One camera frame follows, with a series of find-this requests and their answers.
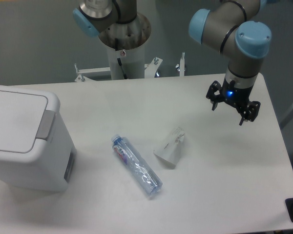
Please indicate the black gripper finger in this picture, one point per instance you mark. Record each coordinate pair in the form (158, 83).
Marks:
(215, 94)
(248, 111)

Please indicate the white trash can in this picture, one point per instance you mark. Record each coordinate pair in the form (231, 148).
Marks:
(36, 149)

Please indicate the crumpled white paper cup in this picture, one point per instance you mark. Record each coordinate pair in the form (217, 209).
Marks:
(169, 149)

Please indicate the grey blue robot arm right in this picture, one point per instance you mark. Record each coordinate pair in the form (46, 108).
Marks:
(231, 31)

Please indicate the white metal base frame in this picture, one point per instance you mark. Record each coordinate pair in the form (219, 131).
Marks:
(151, 71)

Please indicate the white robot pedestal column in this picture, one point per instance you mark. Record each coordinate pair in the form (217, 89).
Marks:
(126, 64)

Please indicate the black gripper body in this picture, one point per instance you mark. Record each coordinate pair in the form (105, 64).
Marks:
(236, 92)

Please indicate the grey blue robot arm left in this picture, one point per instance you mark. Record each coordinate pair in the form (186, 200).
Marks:
(116, 23)

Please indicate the white trash can lid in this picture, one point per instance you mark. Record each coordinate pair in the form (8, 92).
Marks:
(21, 112)

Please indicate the clear plastic water bottle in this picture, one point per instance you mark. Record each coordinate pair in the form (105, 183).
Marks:
(135, 163)

